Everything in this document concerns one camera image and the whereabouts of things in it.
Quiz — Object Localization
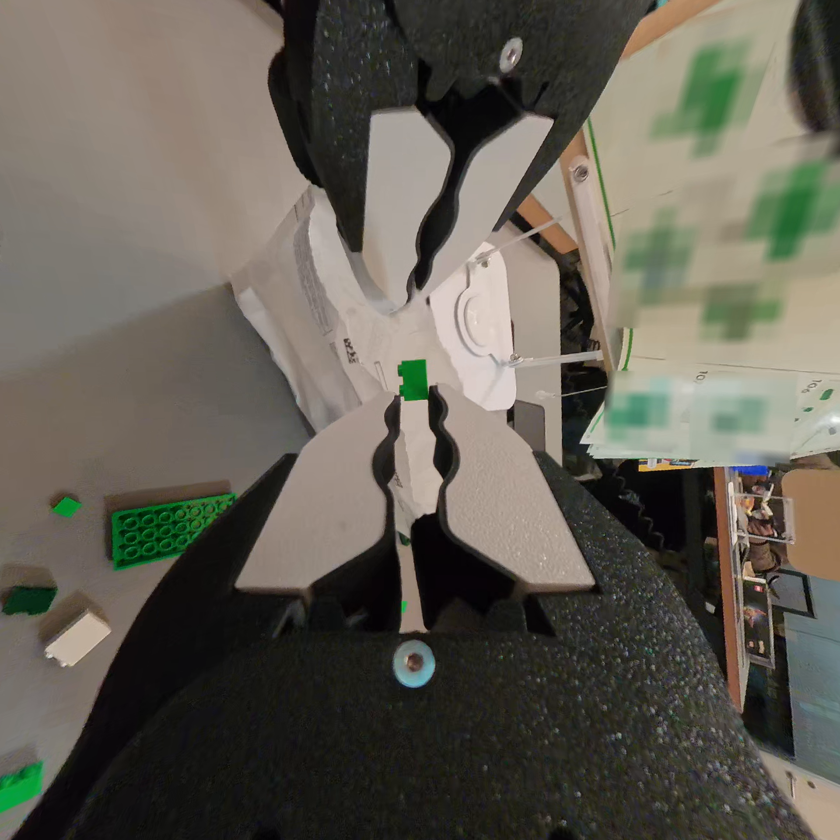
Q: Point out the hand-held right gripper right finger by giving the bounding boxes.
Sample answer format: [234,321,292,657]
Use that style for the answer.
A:
[410,384,597,634]

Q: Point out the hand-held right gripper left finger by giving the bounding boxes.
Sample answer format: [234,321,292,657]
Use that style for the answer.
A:
[233,394,403,634]

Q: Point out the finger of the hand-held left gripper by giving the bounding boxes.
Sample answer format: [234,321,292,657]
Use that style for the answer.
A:
[351,107,455,315]
[407,113,557,304]

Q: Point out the white printed paper bag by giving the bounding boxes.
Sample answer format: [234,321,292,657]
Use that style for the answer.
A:
[230,185,473,519]

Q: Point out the toy brick instruction booklet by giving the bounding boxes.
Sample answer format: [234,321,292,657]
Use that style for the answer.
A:
[581,0,840,460]

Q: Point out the wood-edged office desk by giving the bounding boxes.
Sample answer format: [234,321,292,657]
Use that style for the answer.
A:
[712,467,752,713]

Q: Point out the grey desk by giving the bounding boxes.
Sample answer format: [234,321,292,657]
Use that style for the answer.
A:
[0,0,565,840]

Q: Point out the white book stand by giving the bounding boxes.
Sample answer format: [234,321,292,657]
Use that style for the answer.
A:
[453,217,605,368]

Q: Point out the large green toy plate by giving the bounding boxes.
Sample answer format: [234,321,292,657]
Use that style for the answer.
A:
[110,492,237,571]

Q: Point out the dark toy set box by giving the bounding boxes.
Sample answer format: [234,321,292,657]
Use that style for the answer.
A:
[742,577,777,669]

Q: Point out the large white toy brick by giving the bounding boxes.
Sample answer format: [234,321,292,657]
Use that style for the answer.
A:
[43,607,112,668]

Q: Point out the dark green sloped toy brick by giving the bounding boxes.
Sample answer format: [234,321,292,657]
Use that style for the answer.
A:
[2,584,59,616]

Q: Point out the black desk cable cover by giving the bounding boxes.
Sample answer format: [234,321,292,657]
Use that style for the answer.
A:
[514,402,547,454]

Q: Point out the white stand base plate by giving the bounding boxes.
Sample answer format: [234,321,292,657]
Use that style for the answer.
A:
[430,256,516,413]

